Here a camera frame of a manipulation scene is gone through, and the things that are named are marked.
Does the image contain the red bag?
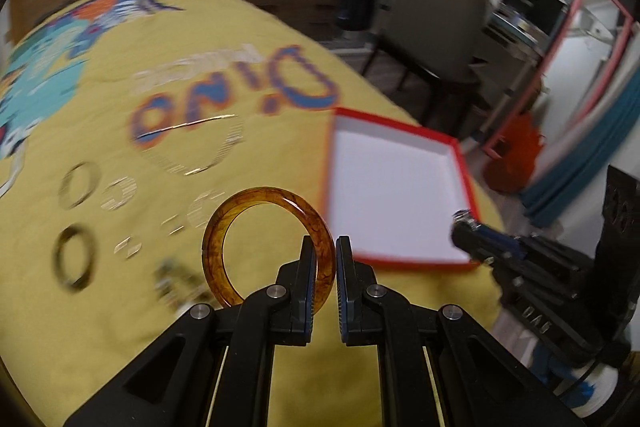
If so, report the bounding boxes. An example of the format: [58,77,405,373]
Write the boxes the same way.
[483,112,544,194]

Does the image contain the dark bangle upper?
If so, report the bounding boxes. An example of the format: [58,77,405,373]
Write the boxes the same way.
[58,161,101,210]

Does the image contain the yellow dino bedspread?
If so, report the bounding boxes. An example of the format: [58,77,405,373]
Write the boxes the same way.
[0,0,507,427]

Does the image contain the silver ring bracelet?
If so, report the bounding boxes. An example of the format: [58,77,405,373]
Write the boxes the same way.
[98,175,138,212]

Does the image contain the teal curtain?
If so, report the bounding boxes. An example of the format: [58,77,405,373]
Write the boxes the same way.
[520,69,639,228]

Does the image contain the dark bangle lower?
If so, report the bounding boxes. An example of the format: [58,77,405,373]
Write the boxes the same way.
[52,223,98,294]

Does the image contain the large silver chain necklace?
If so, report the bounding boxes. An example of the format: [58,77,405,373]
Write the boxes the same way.
[135,112,246,177]

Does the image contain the small silver jewelry piece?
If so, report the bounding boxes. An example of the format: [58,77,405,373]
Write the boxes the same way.
[186,190,224,229]

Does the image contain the grey office chair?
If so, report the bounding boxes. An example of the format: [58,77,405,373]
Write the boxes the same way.
[362,0,492,104]

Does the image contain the amber resin bangle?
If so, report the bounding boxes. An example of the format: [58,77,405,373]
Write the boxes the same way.
[201,186,336,313]

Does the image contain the red framed mirror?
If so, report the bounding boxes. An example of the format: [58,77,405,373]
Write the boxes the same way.
[483,0,634,158]

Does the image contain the dark brooch jewelry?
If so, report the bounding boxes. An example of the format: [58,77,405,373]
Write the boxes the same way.
[154,259,210,312]

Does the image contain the small silver earring pair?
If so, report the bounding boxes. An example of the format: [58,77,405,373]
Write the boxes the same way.
[114,235,143,259]

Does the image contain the red white jewelry box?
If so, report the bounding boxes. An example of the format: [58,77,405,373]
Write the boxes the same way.
[322,107,480,271]

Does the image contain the dark bangle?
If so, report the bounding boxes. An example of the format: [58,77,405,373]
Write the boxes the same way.
[52,223,98,294]
[58,161,101,210]

